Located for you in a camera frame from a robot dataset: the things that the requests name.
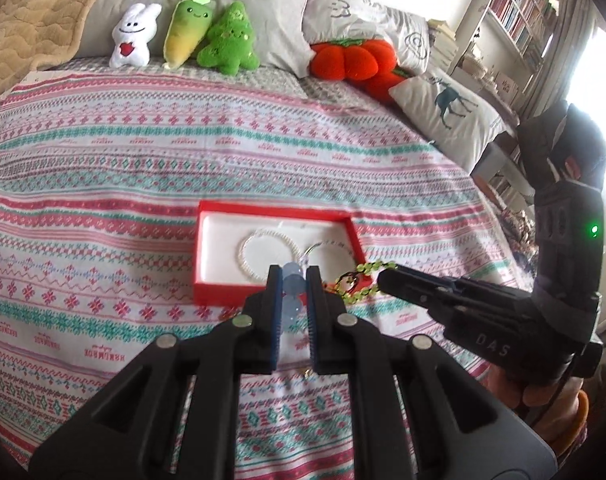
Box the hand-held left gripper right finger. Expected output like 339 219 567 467
305 266 559 480

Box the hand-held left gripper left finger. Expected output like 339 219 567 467
30 265 284 480

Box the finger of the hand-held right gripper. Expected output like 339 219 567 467
378 274 450 317
389 266 535 307

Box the blue bead bracelet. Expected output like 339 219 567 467
280 261 311 333

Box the green bead bracelet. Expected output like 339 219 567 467
333 260 396 306

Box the red jewelry box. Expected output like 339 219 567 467
193 201 364 307

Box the person's right hand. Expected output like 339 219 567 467
487 370 582 412

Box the low white shelf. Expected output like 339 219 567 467
472 130 539 213

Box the white deer print pillow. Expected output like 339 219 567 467
388 62 506 173

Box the red green patterned bedspread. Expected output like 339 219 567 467
0 67 539 480

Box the red pumpkin plush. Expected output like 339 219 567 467
354 66 419 106
309 37 399 82

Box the grey curtain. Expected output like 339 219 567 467
528 0 600 116

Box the grey checked bed sheet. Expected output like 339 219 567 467
33 52 399 111

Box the white bookshelf with books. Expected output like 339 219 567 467
453 0 574 121

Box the green tree plush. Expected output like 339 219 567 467
197 1 260 76

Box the grey line-drawing pillow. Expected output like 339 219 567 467
303 0 431 76

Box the yellow green carrot plush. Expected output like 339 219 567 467
163 0 214 68

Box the large plain grey pillow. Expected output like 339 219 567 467
78 0 319 78

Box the white bunny plush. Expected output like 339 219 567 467
108 2 163 68

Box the beige quilted blanket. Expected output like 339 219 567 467
0 0 128 106

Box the dark beaded bracelet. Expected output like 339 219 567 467
302 239 358 268

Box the white pearl bracelet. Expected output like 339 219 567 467
238 229 304 286

